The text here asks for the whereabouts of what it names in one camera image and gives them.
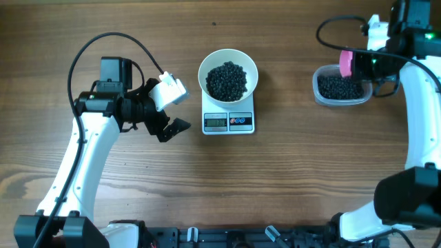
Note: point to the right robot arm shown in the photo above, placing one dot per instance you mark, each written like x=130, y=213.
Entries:
x=406, y=48

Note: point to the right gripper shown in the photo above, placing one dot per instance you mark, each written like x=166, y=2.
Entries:
x=359, y=71

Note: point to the white bowl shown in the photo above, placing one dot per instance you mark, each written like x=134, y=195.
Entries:
x=238, y=57

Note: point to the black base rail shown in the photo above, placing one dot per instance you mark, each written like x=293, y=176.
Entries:
x=193, y=237

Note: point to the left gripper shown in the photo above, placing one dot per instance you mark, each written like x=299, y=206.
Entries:
x=154, y=127

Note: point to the white digital kitchen scale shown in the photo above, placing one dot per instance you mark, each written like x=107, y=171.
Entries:
x=233, y=120

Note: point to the black beans in container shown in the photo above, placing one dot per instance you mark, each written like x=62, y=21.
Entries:
x=339, y=88

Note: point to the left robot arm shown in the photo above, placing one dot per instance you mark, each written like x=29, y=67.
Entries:
x=64, y=218

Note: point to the black beans in bowl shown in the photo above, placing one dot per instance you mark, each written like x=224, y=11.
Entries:
x=226, y=83

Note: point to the pink scoop blue handle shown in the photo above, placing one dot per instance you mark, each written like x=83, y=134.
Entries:
x=345, y=63

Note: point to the clear plastic container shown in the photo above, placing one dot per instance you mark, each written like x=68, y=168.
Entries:
x=333, y=70

